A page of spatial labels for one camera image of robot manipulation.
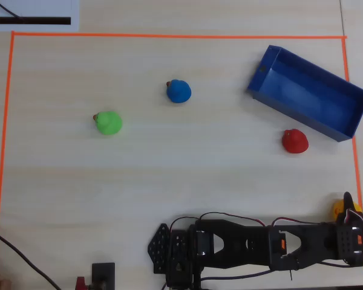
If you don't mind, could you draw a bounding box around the thin black cable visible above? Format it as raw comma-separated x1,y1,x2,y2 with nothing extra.
0,0,25,21

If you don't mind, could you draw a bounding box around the white paper with black bar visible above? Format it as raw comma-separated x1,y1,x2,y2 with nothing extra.
0,0,80,32

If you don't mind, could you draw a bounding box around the blue rubber duck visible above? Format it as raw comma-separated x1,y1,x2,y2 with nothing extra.
165,79,192,105

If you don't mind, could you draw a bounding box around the red rubber duck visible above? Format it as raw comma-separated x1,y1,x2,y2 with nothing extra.
281,128,309,155

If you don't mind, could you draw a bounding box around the green rubber duck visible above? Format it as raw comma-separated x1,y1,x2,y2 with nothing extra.
93,111,123,136

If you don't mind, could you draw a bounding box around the black table clamp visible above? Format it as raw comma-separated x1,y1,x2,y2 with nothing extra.
91,262,116,290

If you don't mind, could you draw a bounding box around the blue rectangular box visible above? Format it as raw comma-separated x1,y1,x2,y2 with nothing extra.
246,45,363,143

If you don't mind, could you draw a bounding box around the yellow rubber duck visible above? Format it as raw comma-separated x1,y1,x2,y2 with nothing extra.
333,199,363,221

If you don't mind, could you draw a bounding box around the orange tape strip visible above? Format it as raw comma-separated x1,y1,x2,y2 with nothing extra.
11,31,348,40
0,31,16,272
341,36,363,286

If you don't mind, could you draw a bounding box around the thick black cable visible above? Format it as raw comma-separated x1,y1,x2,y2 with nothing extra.
0,226,63,290

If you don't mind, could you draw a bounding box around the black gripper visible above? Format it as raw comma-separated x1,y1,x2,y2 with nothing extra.
335,191,363,268

